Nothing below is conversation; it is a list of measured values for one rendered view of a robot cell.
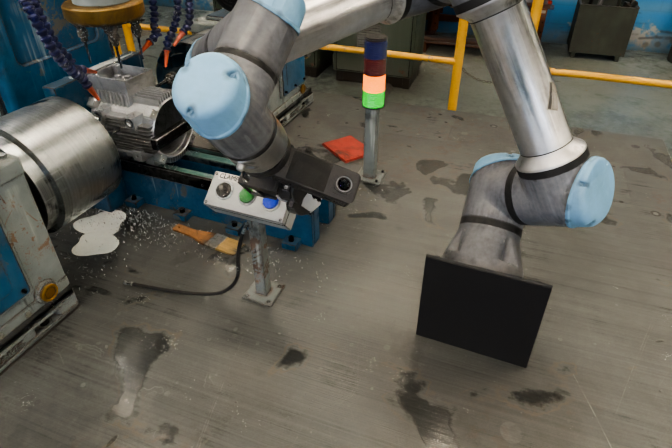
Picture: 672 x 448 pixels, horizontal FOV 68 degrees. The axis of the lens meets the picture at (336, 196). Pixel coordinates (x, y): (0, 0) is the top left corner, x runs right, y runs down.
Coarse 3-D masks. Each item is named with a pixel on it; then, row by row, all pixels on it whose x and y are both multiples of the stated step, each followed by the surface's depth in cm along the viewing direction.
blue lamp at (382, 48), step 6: (366, 42) 126; (372, 42) 125; (378, 42) 130; (384, 42) 125; (366, 48) 127; (372, 48) 126; (378, 48) 126; (384, 48) 126; (366, 54) 128; (372, 54) 127; (378, 54) 126; (384, 54) 127
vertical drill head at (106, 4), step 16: (80, 0) 111; (96, 0) 110; (112, 0) 112; (128, 0) 116; (64, 16) 113; (80, 16) 110; (96, 16) 110; (112, 16) 111; (128, 16) 113; (80, 32) 118; (112, 32) 114; (112, 48) 128
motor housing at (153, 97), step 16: (144, 96) 123; (160, 96) 122; (112, 112) 125; (128, 112) 124; (160, 112) 138; (176, 112) 136; (112, 128) 124; (128, 128) 122; (144, 128) 122; (160, 128) 139; (192, 128) 136; (128, 144) 125; (144, 144) 122; (176, 144) 135; (176, 160) 133
